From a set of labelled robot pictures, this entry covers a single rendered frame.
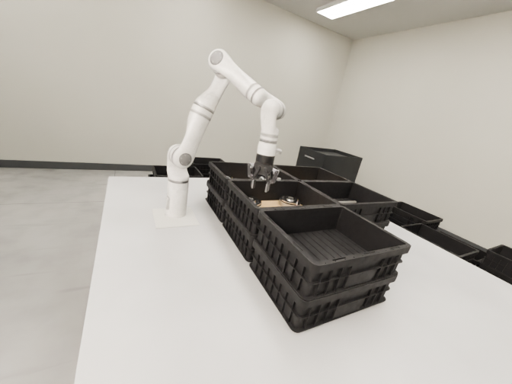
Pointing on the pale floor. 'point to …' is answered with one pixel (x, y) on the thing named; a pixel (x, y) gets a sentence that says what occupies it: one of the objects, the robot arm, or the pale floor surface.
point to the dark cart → (330, 161)
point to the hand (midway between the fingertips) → (260, 186)
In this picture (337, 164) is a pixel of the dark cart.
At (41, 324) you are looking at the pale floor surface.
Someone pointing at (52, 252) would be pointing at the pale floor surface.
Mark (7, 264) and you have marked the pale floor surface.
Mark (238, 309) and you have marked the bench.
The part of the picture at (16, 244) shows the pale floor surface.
